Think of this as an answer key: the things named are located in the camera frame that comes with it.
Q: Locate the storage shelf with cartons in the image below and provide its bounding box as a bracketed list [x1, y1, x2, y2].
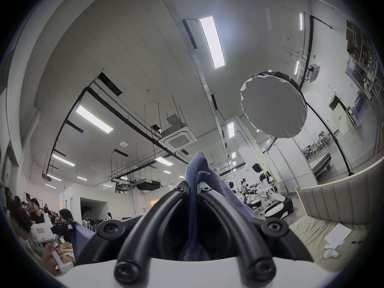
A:
[345, 19, 380, 101]

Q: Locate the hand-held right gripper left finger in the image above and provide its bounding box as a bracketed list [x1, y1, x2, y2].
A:
[75, 182, 197, 285]

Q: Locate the round softbox lamp on stand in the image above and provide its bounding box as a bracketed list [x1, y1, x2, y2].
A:
[240, 71, 356, 177]

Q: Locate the white paper sheet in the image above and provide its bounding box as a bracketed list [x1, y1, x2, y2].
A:
[324, 223, 353, 249]

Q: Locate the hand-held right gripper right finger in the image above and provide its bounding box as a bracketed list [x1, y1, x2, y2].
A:
[195, 183, 314, 283]

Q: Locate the beige padded headboard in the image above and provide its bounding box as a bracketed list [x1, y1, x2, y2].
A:
[295, 161, 384, 227]

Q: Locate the person's left hand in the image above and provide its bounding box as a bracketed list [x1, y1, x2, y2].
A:
[41, 243, 75, 277]

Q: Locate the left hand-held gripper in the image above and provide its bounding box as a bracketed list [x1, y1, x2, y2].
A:
[31, 214, 76, 274]

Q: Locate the white humanoid robot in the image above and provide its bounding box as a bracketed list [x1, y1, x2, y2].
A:
[250, 162, 294, 220]
[227, 177, 261, 211]

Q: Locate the person's left forearm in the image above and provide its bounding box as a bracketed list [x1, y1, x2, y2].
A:
[25, 239, 45, 265]

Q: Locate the bed with beige sheet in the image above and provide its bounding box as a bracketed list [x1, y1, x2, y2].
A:
[287, 214, 371, 273]

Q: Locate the dark blue shirt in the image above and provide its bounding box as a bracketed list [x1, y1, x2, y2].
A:
[71, 152, 256, 262]

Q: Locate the group of people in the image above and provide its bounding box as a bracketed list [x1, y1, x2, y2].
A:
[0, 186, 75, 242]

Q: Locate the low bed with grey mattress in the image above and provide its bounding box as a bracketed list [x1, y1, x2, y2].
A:
[309, 153, 333, 179]

